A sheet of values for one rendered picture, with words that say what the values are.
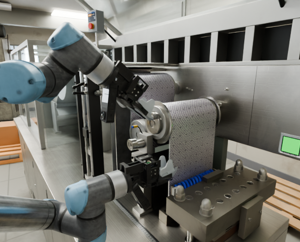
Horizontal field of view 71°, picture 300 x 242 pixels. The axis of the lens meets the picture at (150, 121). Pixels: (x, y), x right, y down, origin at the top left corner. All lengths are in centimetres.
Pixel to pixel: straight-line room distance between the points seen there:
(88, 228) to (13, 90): 38
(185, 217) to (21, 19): 704
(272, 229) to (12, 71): 87
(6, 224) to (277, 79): 84
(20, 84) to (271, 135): 76
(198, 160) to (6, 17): 691
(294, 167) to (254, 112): 240
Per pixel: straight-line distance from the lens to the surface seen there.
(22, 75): 42
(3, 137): 436
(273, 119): 84
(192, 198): 73
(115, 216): 86
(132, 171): 62
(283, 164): 328
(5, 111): 714
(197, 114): 77
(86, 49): 55
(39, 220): 63
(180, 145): 74
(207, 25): 101
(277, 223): 94
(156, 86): 93
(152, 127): 72
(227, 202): 73
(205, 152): 85
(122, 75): 61
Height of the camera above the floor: 143
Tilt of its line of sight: 14 degrees down
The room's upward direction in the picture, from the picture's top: straight up
